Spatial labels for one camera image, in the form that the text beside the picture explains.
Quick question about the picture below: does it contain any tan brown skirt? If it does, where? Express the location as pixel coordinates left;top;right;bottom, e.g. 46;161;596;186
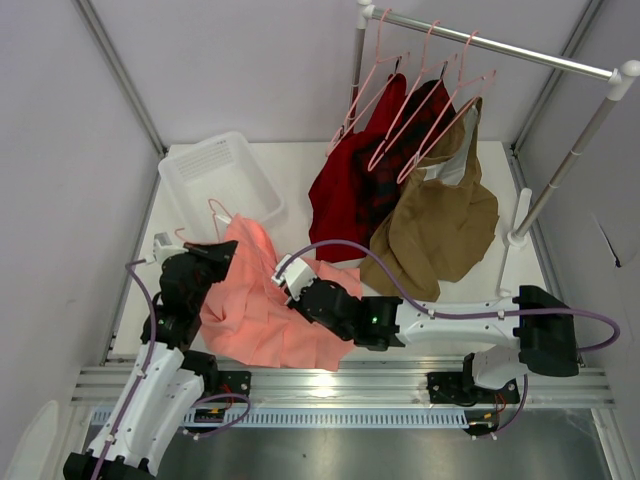
359;98;499;302

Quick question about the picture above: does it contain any white perforated plastic basket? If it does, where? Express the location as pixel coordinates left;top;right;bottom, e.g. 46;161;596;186
158;131;285;240

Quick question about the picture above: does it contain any pink pleated skirt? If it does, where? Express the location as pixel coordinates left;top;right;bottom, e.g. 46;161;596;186
200;215;355;371

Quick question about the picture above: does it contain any red black plaid skirt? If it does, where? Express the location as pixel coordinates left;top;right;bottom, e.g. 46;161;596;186
356;80;455;240

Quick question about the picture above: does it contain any pink hanger with tan skirt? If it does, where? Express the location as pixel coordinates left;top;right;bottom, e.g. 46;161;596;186
398;30;497;185

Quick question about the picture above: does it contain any white slotted cable duct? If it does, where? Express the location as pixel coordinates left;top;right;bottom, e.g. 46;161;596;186
94;407;501;429

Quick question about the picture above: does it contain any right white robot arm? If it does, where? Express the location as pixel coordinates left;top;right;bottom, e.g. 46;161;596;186
287;279;579;392

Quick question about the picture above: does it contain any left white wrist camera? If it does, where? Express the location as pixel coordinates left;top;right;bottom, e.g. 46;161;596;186
144;232;187;265

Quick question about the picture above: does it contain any white metal clothes rack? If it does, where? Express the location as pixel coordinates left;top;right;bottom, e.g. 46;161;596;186
343;1;639;297

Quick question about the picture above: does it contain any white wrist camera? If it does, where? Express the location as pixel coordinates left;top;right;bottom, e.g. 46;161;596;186
144;232;187;265
271;254;317;301

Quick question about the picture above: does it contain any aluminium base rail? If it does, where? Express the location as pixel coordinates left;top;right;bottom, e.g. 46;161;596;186
71;356;615;409

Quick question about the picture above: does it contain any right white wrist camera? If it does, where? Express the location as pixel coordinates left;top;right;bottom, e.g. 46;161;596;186
271;254;317;301

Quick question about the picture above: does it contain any pink hanger with red skirt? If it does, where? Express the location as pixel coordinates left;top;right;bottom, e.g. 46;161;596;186
325;1;411;158

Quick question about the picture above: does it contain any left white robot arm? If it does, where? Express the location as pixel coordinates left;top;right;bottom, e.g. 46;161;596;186
63;237;238;479

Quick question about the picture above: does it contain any pink hanger with plaid skirt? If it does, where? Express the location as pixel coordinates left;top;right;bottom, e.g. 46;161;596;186
363;19;459;174

